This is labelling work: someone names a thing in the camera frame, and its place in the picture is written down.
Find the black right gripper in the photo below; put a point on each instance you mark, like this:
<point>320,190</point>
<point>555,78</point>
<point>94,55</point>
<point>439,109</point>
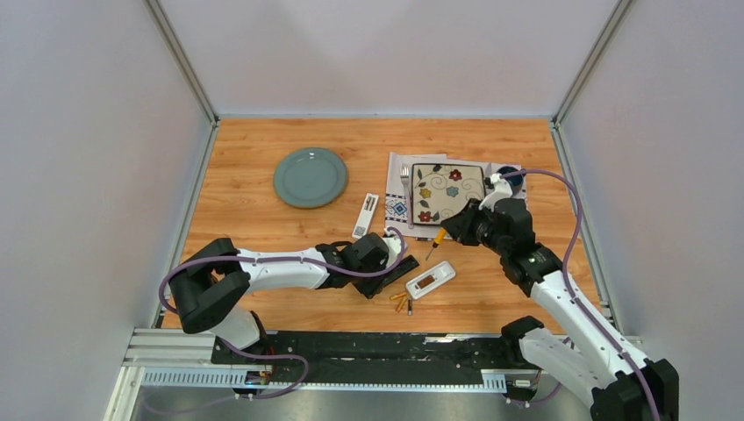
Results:
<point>459,225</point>

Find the dark blue mug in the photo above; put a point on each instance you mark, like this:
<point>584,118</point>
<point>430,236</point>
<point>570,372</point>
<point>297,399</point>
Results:
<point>512,177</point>

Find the silver fork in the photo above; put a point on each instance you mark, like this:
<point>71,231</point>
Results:
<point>405,177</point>

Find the teal round plate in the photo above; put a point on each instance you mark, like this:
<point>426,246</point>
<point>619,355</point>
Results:
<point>310,178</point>

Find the aluminium frame rail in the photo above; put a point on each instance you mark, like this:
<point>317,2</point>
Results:
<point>168,348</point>

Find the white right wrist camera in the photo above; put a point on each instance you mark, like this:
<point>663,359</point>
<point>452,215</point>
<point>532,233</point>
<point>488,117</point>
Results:
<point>501,189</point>

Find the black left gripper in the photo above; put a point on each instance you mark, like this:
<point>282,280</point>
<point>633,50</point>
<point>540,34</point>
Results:
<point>372,288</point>

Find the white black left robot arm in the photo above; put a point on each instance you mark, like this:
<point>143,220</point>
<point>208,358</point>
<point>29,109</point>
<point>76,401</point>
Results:
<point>210,283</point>

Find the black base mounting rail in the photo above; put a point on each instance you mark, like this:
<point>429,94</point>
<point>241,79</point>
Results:
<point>388,360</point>

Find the long white remote control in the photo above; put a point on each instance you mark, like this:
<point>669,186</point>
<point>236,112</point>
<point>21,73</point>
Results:
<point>366,214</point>

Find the short white remote control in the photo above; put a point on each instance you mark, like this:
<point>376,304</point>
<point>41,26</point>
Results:
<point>430,280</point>

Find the floral square ceramic plate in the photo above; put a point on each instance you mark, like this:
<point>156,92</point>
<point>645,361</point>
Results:
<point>439,191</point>

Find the yellow handled screwdriver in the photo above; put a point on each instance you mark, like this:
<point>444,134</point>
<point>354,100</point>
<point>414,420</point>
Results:
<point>441,235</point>

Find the black remote control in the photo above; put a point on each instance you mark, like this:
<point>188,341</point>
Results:
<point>406,265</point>

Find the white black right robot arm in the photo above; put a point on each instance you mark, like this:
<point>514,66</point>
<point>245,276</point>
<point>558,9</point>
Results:
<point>606,371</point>

